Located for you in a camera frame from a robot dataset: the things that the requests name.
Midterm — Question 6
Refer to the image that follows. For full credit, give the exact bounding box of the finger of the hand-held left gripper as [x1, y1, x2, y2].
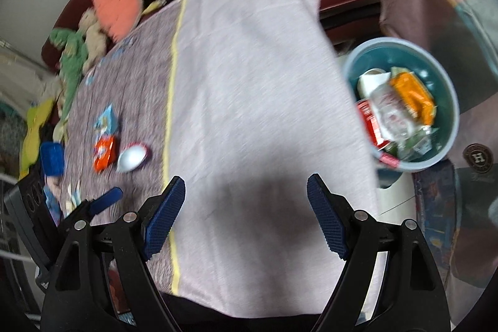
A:
[39, 141, 66, 178]
[62, 187, 124, 227]

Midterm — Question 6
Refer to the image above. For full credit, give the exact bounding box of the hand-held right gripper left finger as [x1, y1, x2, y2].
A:
[41, 175, 187, 332]

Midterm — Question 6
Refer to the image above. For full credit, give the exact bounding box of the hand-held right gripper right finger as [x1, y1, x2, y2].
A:
[306, 173, 453, 332]

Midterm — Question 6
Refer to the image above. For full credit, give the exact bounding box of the colourful snack wrapper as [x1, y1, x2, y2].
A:
[42, 175, 83, 218]

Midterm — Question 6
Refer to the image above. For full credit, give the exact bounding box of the orange snack wrapper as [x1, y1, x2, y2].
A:
[92, 135, 117, 172]

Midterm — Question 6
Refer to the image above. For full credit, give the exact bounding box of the blue white snack wrapper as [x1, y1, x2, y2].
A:
[93, 104, 119, 134]

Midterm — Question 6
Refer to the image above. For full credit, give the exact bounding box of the red drink can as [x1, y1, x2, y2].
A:
[357, 99, 401, 165]

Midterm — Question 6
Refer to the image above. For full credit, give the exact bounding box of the clear plastic bag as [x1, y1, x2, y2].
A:
[368, 81, 433, 148]

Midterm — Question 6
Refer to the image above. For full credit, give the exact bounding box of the yellow orange snack bag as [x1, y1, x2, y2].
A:
[390, 69, 436, 125]

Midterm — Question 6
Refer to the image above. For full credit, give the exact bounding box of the teal plastic bin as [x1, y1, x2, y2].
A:
[342, 37, 460, 173]

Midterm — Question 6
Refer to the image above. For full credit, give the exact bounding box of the yellow plush toy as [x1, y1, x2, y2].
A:
[21, 99, 55, 169]

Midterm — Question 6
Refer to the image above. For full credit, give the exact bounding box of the green crocodile plush toy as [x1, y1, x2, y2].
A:
[49, 28, 88, 115]

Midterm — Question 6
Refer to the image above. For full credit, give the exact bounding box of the beige doll plush toy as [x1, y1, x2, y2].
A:
[80, 9, 107, 72]

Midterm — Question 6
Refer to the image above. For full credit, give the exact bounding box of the purple grey printed blanket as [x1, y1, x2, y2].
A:
[58, 0, 384, 321]

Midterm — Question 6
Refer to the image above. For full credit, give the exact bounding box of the dark round metal button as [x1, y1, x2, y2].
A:
[463, 143, 493, 174]

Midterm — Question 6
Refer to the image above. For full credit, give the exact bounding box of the pink carrot plush toy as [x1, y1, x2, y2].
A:
[84, 0, 143, 43]

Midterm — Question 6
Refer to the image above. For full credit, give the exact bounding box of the white cable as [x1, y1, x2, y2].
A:
[0, 248, 37, 264]

